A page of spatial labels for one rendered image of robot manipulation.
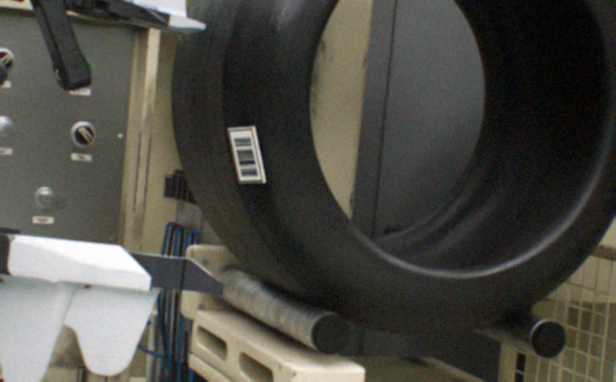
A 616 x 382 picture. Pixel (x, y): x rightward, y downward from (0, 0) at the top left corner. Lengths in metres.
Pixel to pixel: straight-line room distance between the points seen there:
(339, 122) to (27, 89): 0.49
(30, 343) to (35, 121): 1.46
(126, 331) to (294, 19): 0.77
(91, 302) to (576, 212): 0.98
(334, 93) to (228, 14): 0.41
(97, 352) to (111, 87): 1.38
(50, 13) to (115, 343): 0.79
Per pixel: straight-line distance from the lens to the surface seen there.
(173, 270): 0.61
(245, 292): 1.58
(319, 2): 1.35
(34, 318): 0.49
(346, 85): 1.76
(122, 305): 0.61
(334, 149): 1.76
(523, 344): 1.53
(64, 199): 1.96
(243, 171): 1.35
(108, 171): 1.97
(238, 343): 1.53
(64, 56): 1.36
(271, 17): 1.34
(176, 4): 1.40
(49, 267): 0.48
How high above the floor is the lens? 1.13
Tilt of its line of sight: 3 degrees down
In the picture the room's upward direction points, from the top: 5 degrees clockwise
